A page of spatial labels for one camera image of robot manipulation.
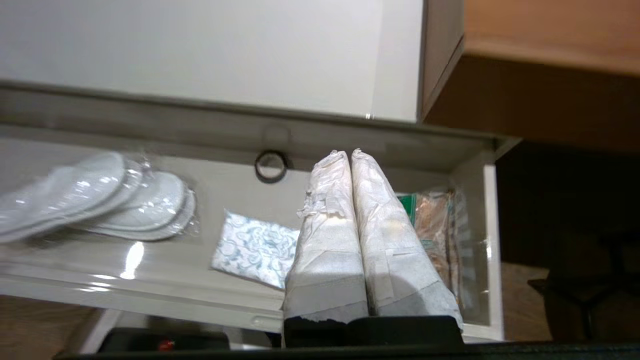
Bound tissue pack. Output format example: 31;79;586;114
210;210;301;291

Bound white drawer with recessed handle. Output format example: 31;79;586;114
0;125;506;341

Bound brown wooden side cabinet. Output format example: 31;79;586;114
420;0;640;156

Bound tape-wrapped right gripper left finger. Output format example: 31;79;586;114
282;150;371;347

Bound black tape ring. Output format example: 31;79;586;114
254;150;289;184

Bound white slippers in plastic bag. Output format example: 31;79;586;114
0;150;201;246

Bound silver robot base, red button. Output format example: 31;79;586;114
65;310;281;353

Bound snack bag with green label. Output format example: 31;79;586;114
397;189;483;313

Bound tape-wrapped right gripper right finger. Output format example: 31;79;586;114
351;148;464;331

